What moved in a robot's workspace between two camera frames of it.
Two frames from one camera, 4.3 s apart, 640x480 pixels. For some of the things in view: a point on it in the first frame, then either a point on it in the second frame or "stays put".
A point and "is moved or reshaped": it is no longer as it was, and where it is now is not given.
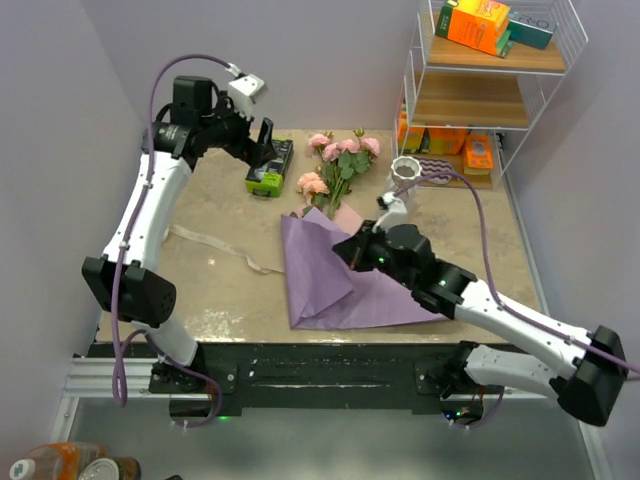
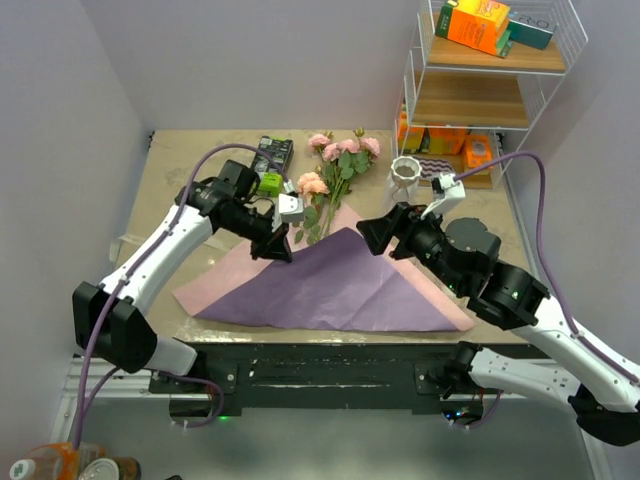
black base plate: x=318 y=379 stays put
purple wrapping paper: x=323 y=289 is moved or reshaped
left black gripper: x=256 y=153 → x=273 y=245
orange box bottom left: x=409 y=138 stays put
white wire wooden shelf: x=476 y=79 stays put
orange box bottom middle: x=445 y=141 stays put
